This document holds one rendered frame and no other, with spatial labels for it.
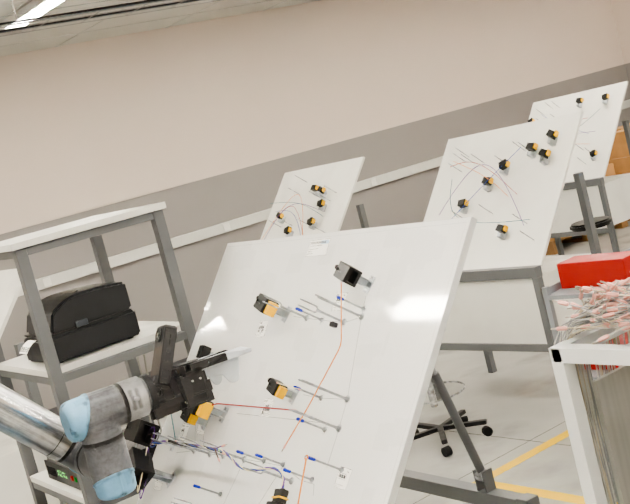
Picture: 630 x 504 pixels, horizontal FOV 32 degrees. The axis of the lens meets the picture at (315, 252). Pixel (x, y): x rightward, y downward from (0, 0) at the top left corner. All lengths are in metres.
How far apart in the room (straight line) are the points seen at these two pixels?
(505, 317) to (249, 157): 5.26
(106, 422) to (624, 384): 1.01
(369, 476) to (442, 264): 0.50
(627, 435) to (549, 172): 4.54
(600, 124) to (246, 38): 3.73
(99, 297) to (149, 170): 7.39
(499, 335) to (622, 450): 4.52
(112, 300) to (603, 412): 1.74
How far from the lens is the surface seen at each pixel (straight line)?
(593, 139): 10.62
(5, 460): 5.58
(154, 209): 3.39
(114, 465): 1.98
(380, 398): 2.49
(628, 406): 2.27
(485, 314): 6.77
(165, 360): 2.02
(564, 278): 5.07
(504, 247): 6.67
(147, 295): 10.65
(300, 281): 2.97
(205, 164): 11.07
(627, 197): 10.61
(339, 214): 8.37
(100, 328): 3.41
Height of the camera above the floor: 1.95
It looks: 6 degrees down
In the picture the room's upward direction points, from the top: 15 degrees counter-clockwise
